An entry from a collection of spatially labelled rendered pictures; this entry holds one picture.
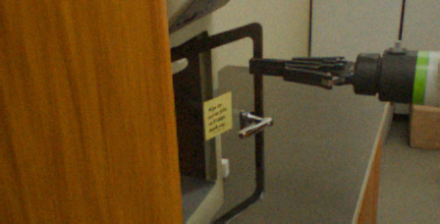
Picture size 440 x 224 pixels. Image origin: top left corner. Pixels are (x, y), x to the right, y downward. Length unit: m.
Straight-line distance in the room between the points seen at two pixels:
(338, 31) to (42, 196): 3.23
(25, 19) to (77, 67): 0.10
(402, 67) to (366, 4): 2.96
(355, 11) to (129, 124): 3.23
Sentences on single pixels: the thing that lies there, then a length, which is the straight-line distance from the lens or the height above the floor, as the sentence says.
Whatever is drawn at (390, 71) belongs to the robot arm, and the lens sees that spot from 0.92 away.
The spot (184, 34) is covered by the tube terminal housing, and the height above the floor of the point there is 1.38.
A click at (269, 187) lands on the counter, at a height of 0.94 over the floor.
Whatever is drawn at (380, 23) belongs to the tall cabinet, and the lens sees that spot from 3.89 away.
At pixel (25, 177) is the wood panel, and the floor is 1.19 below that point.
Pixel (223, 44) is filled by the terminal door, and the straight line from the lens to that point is 0.95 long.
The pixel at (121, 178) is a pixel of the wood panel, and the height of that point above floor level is 1.22.
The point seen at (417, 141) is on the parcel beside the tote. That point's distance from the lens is 3.74.
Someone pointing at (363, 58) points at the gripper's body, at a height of 1.34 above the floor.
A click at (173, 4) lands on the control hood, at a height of 1.48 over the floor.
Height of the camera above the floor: 1.61
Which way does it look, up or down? 21 degrees down
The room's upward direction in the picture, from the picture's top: 3 degrees counter-clockwise
